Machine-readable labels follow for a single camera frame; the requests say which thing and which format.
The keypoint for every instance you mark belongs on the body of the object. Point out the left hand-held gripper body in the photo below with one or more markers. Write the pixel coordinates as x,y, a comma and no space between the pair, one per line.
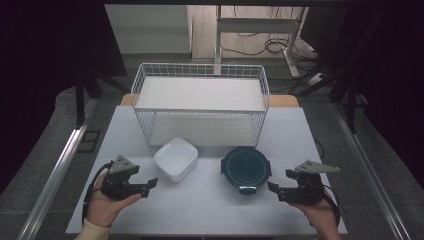
116,186

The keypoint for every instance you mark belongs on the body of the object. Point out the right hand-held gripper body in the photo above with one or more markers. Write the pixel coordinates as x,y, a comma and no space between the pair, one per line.
308,190

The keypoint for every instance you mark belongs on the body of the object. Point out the round container with dark lid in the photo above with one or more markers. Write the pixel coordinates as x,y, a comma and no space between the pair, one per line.
246,168

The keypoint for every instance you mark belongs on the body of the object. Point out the white square bowl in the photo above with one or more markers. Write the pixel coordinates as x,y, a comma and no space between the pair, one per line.
176,159

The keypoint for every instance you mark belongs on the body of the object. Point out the person's left hand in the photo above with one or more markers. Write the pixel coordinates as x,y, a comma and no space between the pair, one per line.
103,208

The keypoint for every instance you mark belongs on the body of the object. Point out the person's right hand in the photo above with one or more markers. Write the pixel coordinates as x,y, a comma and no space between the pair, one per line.
321,215

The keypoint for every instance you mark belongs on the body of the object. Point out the wooden table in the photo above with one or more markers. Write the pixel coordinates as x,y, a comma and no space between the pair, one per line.
283,101

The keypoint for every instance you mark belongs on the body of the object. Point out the black metal stand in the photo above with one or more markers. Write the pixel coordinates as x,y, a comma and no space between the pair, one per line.
80,100
351,106

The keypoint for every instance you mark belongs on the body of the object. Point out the white power strip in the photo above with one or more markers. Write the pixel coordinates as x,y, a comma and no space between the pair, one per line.
315,79

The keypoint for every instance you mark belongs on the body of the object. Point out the white cabinet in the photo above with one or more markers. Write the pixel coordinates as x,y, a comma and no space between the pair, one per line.
150,30

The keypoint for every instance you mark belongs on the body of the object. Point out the black floor bracket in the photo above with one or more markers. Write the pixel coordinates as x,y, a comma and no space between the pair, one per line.
89,141

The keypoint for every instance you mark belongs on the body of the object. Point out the aluminium rail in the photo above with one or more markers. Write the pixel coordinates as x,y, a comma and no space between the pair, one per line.
56,170
370,166

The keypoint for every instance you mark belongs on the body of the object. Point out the white metal desk frame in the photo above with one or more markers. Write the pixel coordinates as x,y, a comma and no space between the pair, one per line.
256,25

